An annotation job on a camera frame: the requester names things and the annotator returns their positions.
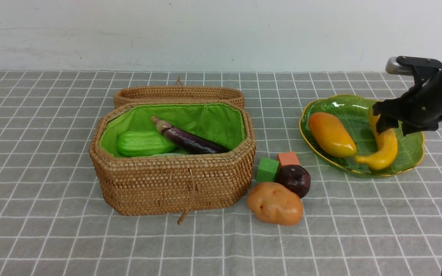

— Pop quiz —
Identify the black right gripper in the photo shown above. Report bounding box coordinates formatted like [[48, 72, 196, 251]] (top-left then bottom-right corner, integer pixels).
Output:
[[372, 72, 442, 136]]

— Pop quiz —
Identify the yellow toy banana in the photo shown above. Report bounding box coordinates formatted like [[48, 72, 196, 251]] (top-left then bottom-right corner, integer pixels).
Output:
[[354, 108, 398, 171]]

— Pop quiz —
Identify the orange yellow toy mango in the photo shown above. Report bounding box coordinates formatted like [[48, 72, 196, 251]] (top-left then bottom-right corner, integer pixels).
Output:
[[308, 112, 357, 158]]

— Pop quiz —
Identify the dark purple passion fruit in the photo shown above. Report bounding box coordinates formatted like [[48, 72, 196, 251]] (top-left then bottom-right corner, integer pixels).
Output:
[[275, 164, 312, 199]]

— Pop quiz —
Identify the brown toy potato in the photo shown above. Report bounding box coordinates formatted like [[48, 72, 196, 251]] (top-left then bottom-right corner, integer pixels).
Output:
[[247, 182, 304, 226]]

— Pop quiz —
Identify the purple toy eggplant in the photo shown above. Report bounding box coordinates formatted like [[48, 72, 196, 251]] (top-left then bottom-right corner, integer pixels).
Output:
[[150, 115, 230, 155]]

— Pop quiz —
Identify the green toy cucumber with leaves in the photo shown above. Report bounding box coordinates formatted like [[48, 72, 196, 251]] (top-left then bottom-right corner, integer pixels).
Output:
[[116, 131, 176, 157]]

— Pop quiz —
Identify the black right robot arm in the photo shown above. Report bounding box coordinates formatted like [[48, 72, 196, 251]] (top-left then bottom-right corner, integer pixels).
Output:
[[372, 56, 442, 136]]

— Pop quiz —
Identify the green glass leaf plate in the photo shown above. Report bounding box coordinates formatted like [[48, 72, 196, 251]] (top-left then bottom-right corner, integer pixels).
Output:
[[300, 95, 425, 177]]

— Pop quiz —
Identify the orange foam cube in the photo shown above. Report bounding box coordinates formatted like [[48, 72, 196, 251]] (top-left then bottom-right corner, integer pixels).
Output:
[[277, 151, 300, 167]]

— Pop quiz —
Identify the green foam cube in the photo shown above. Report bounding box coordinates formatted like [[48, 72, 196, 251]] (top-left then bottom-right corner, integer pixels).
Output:
[[256, 157, 280, 182]]

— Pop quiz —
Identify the woven wicker basket green lining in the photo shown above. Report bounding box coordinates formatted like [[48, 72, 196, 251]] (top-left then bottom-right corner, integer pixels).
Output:
[[89, 100, 256, 216]]

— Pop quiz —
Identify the woven wicker basket lid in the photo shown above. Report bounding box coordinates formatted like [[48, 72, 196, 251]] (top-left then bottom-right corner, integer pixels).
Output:
[[113, 79, 245, 109]]

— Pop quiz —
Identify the grey checked tablecloth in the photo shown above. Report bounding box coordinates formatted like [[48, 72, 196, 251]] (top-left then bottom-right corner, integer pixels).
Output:
[[0, 71, 442, 276]]

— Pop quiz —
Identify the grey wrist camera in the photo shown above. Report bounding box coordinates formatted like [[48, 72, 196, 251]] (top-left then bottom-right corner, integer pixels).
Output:
[[385, 57, 414, 76]]

